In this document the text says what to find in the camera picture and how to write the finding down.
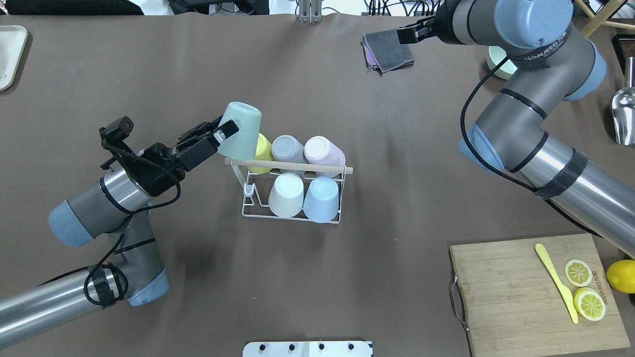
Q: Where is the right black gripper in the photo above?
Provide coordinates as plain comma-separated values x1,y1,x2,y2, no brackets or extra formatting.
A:
397,0,459,45

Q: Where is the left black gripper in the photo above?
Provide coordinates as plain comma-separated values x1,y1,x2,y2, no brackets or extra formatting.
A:
123,116,239,196

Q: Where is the mint green cup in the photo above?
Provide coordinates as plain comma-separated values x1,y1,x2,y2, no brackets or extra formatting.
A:
218,101,262,160

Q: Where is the pink cup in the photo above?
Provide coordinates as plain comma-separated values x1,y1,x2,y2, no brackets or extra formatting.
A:
304,135,346,168

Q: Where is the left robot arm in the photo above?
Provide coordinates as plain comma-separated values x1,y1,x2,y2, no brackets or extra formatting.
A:
0,116,240,348

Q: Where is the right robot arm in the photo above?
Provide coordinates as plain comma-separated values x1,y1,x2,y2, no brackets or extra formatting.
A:
397,0,635,255

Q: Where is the yellow cup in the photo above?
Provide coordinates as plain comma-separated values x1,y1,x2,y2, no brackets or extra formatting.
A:
248,133,275,174

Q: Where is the grey cup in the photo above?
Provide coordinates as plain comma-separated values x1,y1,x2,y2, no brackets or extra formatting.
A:
271,135,308,164

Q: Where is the white cup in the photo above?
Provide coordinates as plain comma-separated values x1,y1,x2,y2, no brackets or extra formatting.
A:
268,173,304,218

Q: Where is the light blue cup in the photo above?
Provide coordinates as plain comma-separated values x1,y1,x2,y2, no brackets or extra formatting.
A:
303,177,339,223

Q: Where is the grey cloth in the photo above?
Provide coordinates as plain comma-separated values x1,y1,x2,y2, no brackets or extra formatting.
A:
362,29,415,73

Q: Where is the purple cloth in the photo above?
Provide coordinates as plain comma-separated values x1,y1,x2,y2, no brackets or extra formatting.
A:
362,42,379,70

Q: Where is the mint green bowl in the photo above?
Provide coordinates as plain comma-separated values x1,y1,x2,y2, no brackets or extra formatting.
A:
486,47,517,80

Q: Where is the white rabbit tray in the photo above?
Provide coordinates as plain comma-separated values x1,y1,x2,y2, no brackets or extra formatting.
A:
0,25,29,91

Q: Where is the bamboo cutting board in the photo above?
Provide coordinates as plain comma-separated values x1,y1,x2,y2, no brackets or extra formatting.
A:
449,234,631,357

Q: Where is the lemon half slice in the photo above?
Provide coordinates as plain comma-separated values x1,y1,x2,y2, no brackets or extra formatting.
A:
563,259,593,288
573,287,606,321

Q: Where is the yellow plastic knife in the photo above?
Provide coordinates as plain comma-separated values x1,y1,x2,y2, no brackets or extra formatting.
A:
534,242,579,324

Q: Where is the yellow lemon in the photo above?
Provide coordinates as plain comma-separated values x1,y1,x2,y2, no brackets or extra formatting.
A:
606,259,635,294

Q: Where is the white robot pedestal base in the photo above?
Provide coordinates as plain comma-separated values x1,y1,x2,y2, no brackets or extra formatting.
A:
242,340,374,357

